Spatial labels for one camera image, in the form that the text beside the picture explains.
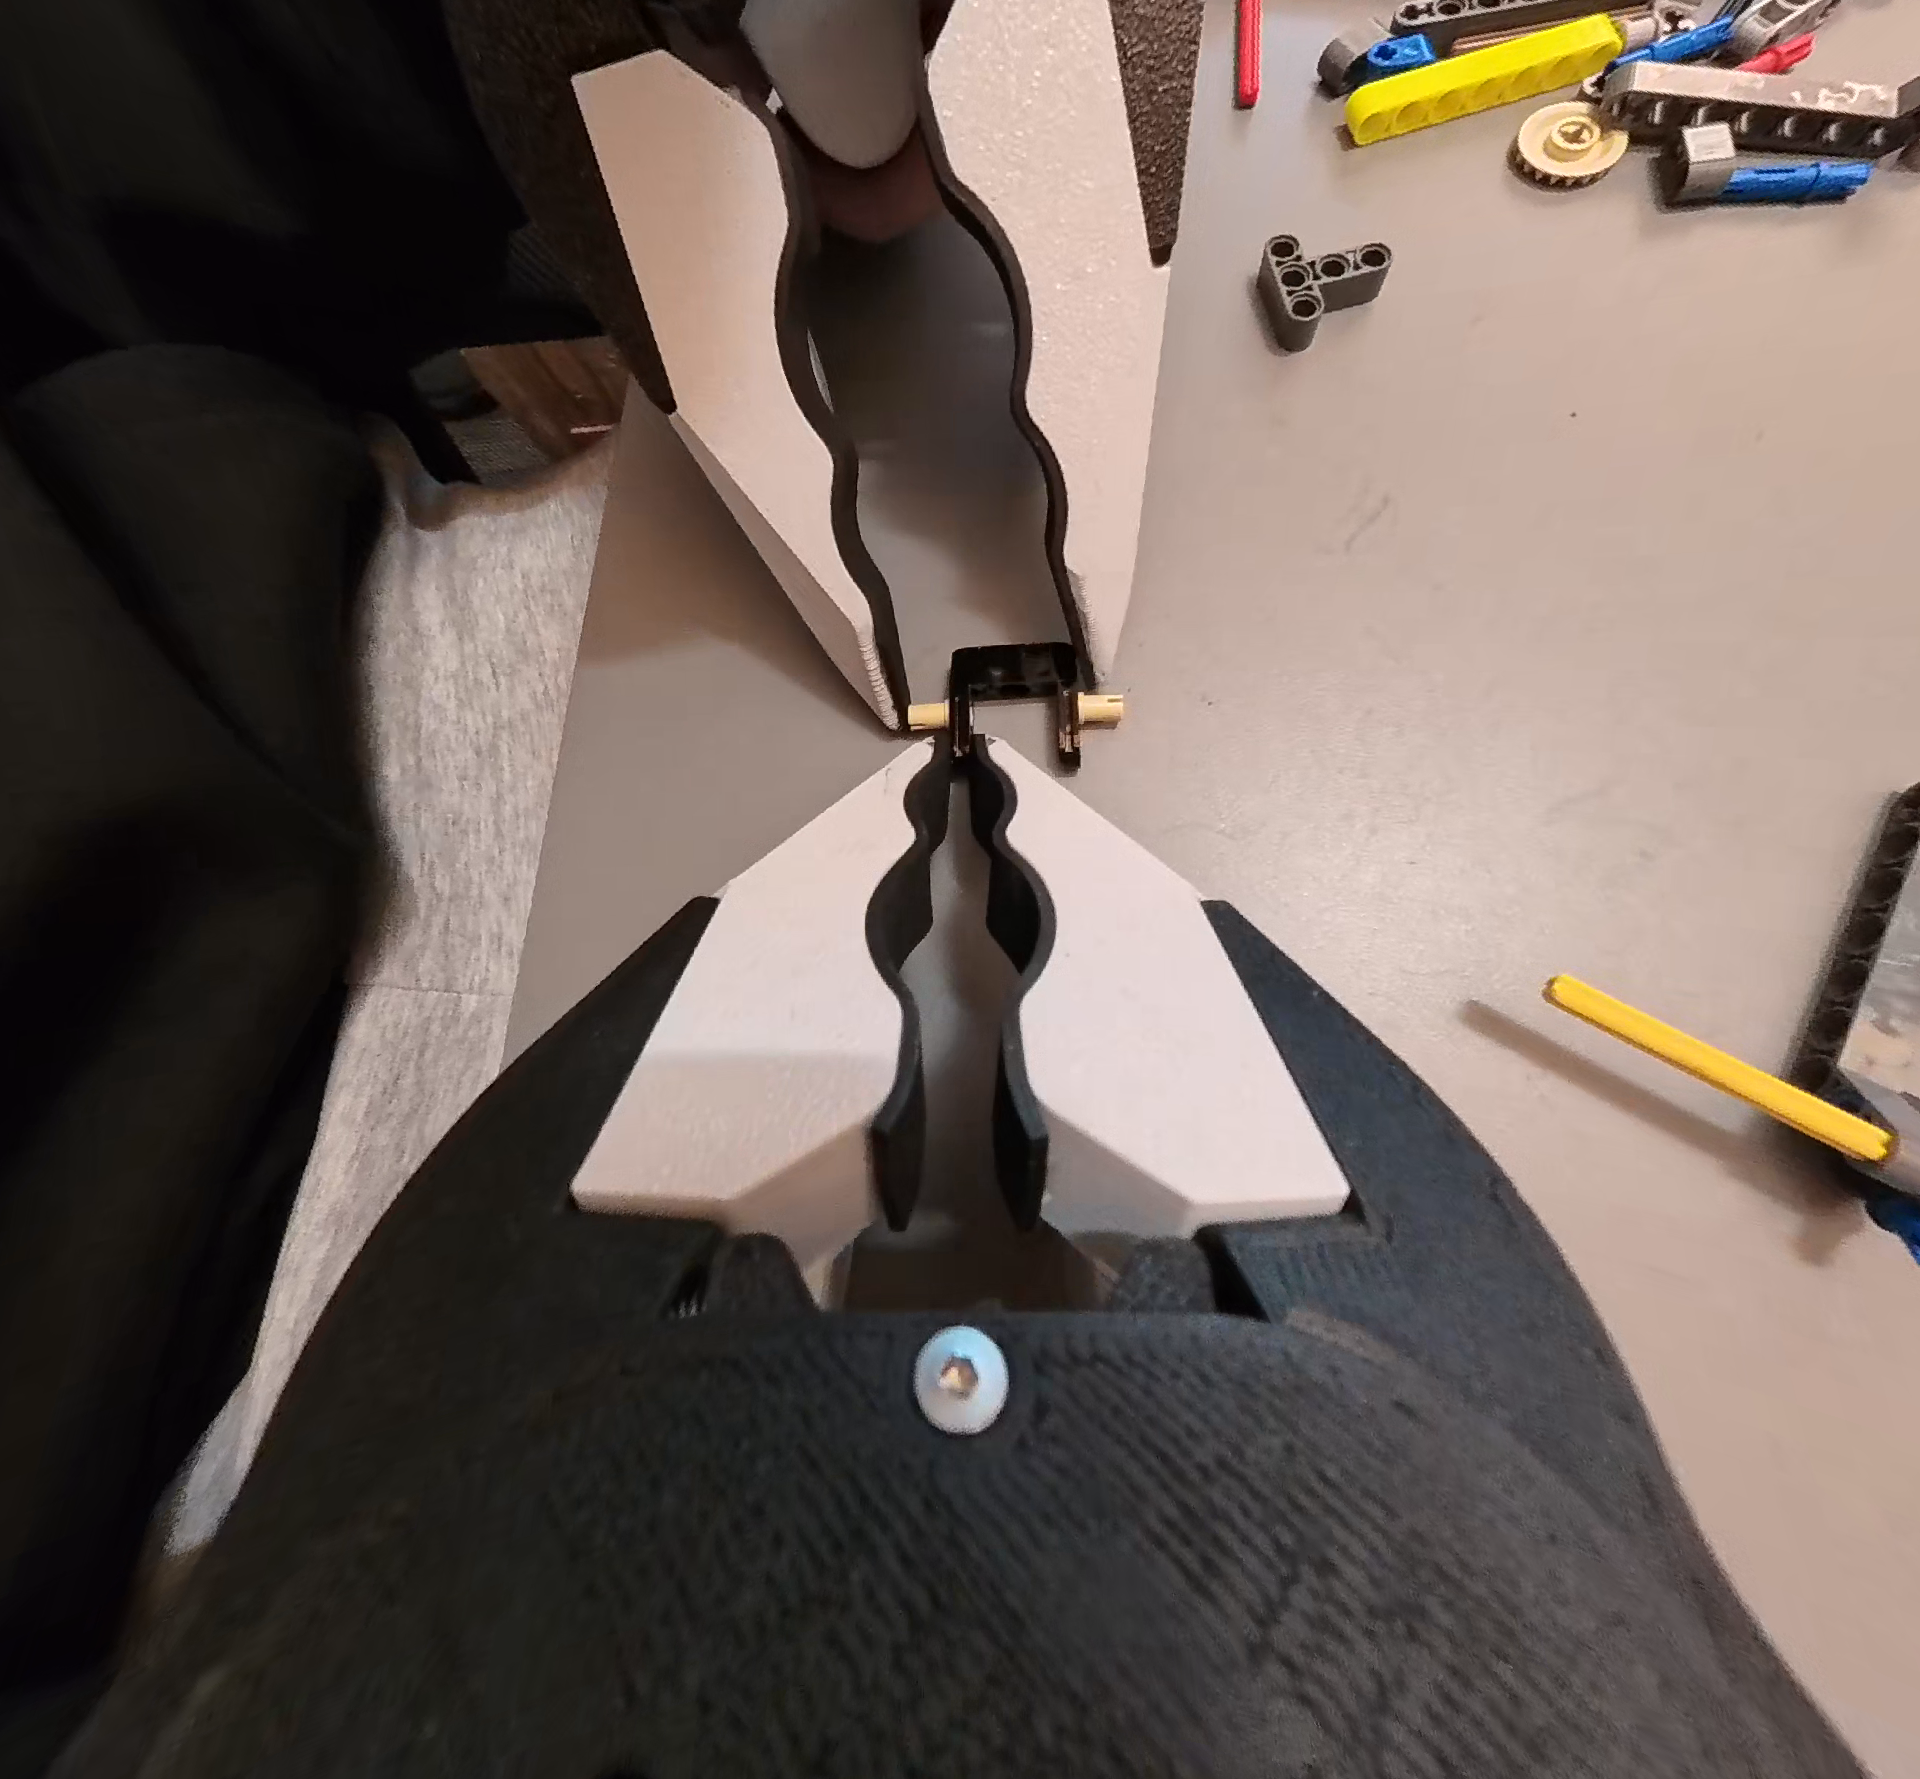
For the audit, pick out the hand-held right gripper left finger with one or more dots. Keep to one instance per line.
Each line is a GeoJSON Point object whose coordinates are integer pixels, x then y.
{"type": "Point", "coordinates": [751, 1060]}

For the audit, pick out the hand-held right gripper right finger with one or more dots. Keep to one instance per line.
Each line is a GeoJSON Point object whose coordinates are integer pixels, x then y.
{"type": "Point", "coordinates": [1171, 1060]}

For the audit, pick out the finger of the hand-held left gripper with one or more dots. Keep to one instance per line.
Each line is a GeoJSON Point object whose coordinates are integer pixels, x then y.
{"type": "Point", "coordinates": [706, 280]}
{"type": "Point", "coordinates": [1080, 234]}

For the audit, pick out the tan lego pin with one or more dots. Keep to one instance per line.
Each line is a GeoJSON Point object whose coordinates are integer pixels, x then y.
{"type": "Point", "coordinates": [926, 713]}
{"type": "Point", "coordinates": [1111, 709]}

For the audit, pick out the black U-shaped lego piece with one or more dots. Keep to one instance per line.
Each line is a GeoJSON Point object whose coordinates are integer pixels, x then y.
{"type": "Point", "coordinates": [1013, 668]}

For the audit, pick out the grey T-shaped lego beam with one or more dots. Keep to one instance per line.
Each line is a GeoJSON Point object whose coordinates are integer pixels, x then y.
{"type": "Point", "coordinates": [1307, 288]}

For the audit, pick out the pile of mixed lego pieces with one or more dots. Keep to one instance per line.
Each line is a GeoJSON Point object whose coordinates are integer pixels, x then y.
{"type": "Point", "coordinates": [1500, 85]}

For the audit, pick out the wooden cabinet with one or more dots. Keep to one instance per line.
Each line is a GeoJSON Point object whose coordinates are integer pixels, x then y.
{"type": "Point", "coordinates": [548, 401]}

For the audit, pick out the grey beam yellow axle assembly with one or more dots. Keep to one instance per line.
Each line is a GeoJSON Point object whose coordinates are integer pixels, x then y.
{"type": "Point", "coordinates": [1727, 1074]}

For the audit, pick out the person's black clothing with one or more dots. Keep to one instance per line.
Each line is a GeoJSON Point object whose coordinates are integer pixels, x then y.
{"type": "Point", "coordinates": [181, 610]}

